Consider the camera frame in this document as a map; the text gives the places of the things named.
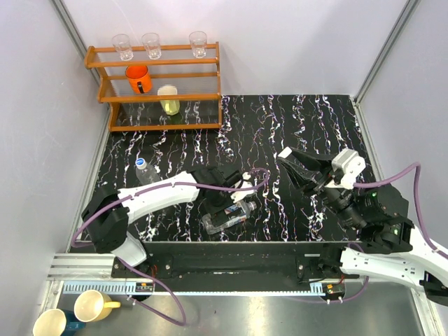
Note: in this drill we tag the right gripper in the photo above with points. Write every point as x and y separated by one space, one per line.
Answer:
299 176

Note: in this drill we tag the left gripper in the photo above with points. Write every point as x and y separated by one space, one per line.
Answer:
218 213

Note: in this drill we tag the labelled clear plastic bottle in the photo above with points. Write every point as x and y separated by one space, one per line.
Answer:
228 217

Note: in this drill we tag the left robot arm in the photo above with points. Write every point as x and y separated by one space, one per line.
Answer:
109 213

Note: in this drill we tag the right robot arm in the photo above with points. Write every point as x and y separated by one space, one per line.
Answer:
391 247

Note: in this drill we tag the pale yellow cup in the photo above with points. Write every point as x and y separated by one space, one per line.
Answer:
170 106

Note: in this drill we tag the wooden three-tier rack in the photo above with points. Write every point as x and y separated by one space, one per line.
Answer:
198 82

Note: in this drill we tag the orange mug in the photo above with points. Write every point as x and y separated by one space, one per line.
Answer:
139 79

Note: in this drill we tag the yellow mug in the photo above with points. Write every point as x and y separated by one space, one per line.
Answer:
93 305

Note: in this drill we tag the right drinking glass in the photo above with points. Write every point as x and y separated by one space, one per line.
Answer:
198 44

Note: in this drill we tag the drinking glass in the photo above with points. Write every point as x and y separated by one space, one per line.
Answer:
198 44
122 45
151 43

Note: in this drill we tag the middle drinking glass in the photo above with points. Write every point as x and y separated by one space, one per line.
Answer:
151 43

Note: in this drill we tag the left drinking glass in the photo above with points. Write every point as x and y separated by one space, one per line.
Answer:
122 45

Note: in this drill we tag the dark blue mug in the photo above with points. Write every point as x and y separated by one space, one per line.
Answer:
57 322

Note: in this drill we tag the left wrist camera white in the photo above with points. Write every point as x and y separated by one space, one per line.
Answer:
246 187

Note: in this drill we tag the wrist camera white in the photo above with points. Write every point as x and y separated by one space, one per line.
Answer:
347 165
246 187

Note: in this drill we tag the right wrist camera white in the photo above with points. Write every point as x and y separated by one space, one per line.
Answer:
347 165

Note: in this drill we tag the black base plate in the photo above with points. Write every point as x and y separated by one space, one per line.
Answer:
224 266

